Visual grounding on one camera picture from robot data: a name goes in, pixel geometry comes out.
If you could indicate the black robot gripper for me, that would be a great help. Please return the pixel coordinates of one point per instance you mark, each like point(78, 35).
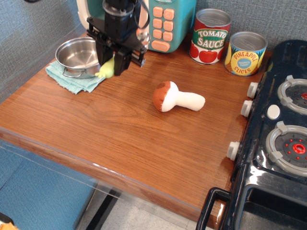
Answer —
point(116, 34)

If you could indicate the yellow handled metal spoon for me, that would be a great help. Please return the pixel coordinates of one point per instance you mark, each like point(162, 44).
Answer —
point(106, 71)

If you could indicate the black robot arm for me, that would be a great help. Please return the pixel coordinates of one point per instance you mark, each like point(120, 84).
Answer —
point(116, 35)

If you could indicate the small steel pot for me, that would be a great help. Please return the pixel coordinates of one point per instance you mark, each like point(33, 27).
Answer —
point(78, 58)

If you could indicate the plush toy mushroom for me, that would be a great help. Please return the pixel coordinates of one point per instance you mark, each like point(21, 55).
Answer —
point(167, 95)

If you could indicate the teal folded cloth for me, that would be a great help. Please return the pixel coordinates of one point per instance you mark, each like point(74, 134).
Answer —
point(73, 85)

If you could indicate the teal toy microwave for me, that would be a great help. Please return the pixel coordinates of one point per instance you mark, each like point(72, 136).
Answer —
point(170, 21)

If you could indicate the tomato sauce can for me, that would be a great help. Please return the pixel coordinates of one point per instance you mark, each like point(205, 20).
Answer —
point(211, 29)

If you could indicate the pineapple slices can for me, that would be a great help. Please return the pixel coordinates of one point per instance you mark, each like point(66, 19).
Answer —
point(245, 53)

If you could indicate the orange object at corner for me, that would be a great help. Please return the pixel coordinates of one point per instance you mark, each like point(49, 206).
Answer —
point(6, 223)

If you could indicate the black toy stove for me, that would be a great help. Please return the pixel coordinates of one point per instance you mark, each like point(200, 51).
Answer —
point(269, 179)

